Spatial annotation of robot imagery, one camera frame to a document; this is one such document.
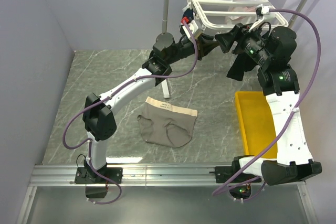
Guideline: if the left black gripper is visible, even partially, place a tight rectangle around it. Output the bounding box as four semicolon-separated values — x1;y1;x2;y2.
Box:
166;34;219;66

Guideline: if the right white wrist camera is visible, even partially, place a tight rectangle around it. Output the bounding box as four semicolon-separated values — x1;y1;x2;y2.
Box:
249;4;275;32

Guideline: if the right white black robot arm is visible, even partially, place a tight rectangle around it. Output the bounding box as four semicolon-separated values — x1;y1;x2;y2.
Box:
215;24;322;186

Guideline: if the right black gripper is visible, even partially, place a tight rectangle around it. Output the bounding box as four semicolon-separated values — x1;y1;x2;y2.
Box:
214;20;272;67

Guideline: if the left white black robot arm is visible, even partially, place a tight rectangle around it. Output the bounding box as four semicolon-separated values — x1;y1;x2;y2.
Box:
78;33;218;184

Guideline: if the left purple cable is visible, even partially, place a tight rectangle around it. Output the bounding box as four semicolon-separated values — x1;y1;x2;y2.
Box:
62;22;199;205

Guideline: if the white pink underwear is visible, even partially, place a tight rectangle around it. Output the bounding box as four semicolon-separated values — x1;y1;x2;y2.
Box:
225;0;255;25

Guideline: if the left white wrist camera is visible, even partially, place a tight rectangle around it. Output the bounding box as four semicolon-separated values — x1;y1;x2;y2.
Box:
180;17;203;40

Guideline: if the yellow plastic tray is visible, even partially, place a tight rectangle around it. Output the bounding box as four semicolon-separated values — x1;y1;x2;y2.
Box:
235;91;276;156

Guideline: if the white clip hanger frame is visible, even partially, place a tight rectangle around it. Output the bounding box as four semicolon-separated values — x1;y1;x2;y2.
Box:
183;0;289;35

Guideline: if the grey underwear beige waistband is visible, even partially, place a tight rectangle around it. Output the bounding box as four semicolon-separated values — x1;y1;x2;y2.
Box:
137;97;198;148

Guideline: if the purple cable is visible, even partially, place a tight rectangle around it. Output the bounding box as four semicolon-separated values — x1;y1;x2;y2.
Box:
62;22;199;205
212;8;322;202

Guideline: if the navy blue underwear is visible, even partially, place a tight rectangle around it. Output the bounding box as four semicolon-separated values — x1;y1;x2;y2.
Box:
181;8;194;23

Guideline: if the black underwear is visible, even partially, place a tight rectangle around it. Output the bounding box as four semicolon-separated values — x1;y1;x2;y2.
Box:
226;53;257;81

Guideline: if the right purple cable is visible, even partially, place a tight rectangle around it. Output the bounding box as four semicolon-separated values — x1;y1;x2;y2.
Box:
212;8;322;202

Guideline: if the aluminium mounting rail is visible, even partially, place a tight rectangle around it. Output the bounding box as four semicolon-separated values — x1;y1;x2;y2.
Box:
17;163;318;223

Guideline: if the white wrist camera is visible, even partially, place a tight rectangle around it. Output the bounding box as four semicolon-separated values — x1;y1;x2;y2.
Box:
180;17;203;40
249;4;275;32

